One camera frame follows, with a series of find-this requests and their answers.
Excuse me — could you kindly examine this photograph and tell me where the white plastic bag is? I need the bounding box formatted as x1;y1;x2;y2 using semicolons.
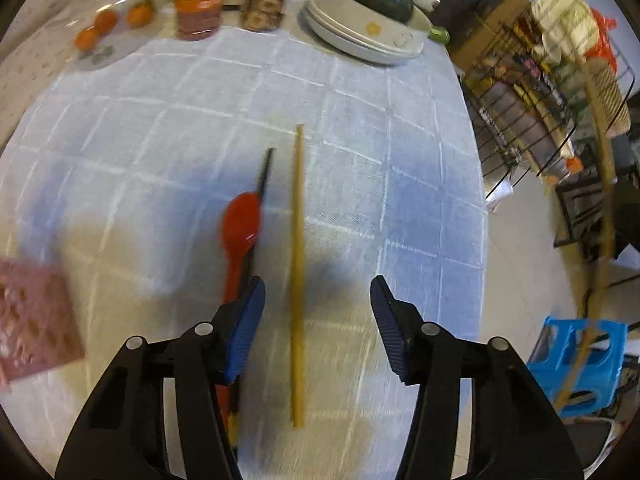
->
530;0;601;63

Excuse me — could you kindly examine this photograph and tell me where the black chopstick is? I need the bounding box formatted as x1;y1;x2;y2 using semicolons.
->
231;147;277;446

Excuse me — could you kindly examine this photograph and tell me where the dark chair frame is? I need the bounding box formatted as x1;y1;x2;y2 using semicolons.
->
552;175;640;261

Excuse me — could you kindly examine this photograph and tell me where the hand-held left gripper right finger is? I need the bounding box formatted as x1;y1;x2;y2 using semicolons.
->
370;275;586;480

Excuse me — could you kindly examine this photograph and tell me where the brown cardboard box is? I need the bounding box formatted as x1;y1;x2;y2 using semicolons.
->
450;0;538;68

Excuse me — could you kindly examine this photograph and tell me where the black wire rack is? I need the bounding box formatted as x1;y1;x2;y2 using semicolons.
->
462;0;640;201

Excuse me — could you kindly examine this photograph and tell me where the blue checked tablecloth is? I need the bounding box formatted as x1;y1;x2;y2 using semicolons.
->
0;25;491;480

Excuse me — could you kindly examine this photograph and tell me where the stack of white plates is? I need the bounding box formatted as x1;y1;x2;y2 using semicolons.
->
304;0;426;66

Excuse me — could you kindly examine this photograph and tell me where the woven basket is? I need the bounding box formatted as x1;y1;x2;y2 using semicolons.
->
582;57;632;136

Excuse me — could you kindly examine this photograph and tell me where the plain bamboo chopstick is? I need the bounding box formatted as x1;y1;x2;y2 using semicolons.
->
291;124;307;428
552;55;618;413

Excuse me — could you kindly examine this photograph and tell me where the blue plastic stool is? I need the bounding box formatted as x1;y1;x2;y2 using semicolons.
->
527;316;628;418

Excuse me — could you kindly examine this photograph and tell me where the clear glass container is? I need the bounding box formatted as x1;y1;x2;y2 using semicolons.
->
62;0;168;71

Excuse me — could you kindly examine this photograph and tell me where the small orange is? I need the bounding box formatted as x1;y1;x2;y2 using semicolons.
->
75;27;101;51
95;10;120;35
127;2;155;28

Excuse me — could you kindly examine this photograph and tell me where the spice jar with silver lid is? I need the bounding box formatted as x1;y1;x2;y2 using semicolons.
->
172;0;228;43

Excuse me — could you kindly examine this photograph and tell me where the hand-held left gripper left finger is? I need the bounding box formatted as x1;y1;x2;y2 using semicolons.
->
55;275;267;480

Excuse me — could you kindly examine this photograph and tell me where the pink patterned cloth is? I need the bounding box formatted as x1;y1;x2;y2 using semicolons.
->
0;257;86;386

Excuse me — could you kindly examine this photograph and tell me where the red plastic spoon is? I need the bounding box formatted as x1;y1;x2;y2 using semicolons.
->
217;191;264;426

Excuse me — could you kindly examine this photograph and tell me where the red plastic bag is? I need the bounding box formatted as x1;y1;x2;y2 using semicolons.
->
590;7;621;61

